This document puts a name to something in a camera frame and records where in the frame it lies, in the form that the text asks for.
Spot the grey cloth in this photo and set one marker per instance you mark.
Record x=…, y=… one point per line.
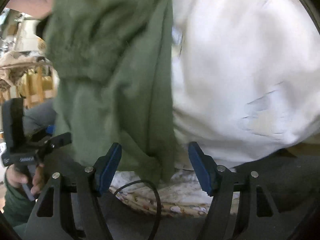
x=40, y=117

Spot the person's left hand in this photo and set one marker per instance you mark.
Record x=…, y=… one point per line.
x=12, y=178

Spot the cream printed bed sheet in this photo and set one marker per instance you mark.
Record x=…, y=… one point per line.
x=237, y=55

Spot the pink cloth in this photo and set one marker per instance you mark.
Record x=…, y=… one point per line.
x=32, y=2

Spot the floral printed mat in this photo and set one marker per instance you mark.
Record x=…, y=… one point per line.
x=180, y=200

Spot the cluttered wooden table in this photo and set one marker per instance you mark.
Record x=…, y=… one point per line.
x=27, y=65

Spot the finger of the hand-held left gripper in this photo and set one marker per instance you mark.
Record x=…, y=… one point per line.
x=15, y=120
x=58, y=141

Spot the green pants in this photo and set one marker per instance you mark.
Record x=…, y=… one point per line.
x=112, y=67

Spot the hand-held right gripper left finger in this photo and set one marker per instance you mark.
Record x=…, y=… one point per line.
x=112, y=165

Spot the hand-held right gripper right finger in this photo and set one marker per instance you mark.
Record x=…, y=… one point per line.
x=200, y=170

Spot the person's left forearm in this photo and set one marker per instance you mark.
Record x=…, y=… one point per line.
x=17, y=205

